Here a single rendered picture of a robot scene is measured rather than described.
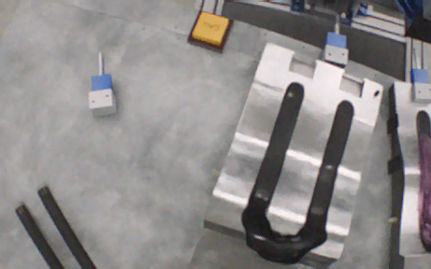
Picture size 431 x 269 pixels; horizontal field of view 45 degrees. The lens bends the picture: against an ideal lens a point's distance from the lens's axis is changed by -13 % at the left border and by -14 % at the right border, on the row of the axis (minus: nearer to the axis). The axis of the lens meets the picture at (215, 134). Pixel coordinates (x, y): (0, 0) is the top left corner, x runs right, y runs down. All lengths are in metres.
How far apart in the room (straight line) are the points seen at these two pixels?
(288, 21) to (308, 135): 0.89
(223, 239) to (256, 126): 0.22
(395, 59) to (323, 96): 0.89
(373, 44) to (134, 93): 1.01
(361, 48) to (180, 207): 1.02
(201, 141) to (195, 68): 0.16
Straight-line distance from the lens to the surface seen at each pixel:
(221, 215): 1.03
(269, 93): 1.13
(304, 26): 1.96
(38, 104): 1.28
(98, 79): 1.21
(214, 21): 1.24
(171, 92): 1.23
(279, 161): 1.10
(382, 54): 1.99
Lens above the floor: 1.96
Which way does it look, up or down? 75 degrees down
